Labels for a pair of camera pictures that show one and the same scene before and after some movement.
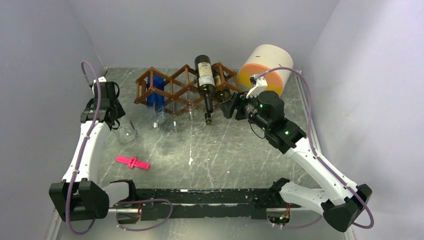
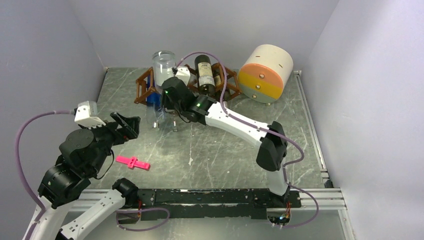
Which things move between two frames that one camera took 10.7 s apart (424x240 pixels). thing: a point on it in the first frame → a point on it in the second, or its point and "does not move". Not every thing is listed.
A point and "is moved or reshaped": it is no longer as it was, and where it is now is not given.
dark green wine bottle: x=206 y=84 does not move
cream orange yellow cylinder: x=262 y=59 does not move
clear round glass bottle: x=127 y=132 is moved or reshaped
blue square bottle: x=154 y=98 does not move
